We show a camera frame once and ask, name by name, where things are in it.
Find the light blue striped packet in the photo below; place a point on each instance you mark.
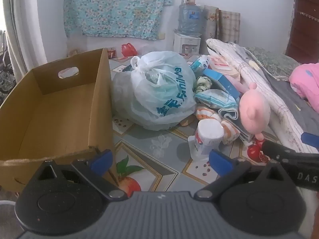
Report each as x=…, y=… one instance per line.
x=214, y=98

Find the pink cloth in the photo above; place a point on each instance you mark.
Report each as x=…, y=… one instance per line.
x=307, y=82

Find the folded floral mat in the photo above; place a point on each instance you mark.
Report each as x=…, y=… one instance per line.
x=210, y=22

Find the white quilt coloured stitching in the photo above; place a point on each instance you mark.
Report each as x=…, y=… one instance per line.
x=261, y=79

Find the brown wooden door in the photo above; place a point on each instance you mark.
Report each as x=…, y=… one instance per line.
x=305, y=25

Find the pink plush toy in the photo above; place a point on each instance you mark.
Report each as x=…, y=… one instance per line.
x=254, y=112

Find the white plastic bag blue print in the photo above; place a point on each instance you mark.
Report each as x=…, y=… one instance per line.
x=159, y=92

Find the pink wet wipes pack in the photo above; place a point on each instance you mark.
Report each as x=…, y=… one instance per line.
x=221, y=64

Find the grey blanket yellow patch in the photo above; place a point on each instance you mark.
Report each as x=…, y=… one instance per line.
x=294, y=97

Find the green patterned cloth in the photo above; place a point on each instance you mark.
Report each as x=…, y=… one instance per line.
x=202, y=84

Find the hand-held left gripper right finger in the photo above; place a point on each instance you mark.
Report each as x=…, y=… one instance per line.
x=220, y=161

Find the orange striped towel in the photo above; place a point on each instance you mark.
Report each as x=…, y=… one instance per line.
x=229, y=132

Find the white blue wet wipes pack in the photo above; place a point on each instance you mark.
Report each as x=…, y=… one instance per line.
x=200, y=62

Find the folded checked mat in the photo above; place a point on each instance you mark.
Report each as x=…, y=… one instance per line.
x=229, y=27

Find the white wall socket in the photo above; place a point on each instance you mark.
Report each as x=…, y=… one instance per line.
x=162, y=36

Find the brown cardboard box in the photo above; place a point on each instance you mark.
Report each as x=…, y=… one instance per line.
x=62, y=119

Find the white water dispenser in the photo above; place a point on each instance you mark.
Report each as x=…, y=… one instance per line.
x=185, y=42

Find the white tissue roll pack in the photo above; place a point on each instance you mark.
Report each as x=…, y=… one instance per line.
x=206, y=137

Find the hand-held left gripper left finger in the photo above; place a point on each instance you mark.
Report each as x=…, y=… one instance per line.
x=101, y=160

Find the small red packet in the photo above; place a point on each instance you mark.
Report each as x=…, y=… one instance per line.
x=111, y=53

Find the red plastic bag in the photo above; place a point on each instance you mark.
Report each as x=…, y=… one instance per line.
x=128, y=49

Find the blue carton box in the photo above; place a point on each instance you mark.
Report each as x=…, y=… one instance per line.
x=224, y=81

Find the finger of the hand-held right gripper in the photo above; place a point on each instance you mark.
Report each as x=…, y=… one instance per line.
x=310, y=139
x=271, y=148

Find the teal floral wall cloth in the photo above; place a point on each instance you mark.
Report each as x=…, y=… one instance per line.
x=112, y=5

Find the light blue checked towel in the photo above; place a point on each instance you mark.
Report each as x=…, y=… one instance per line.
x=230, y=114

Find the dark green patterned cover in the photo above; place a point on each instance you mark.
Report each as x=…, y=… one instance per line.
x=276, y=59

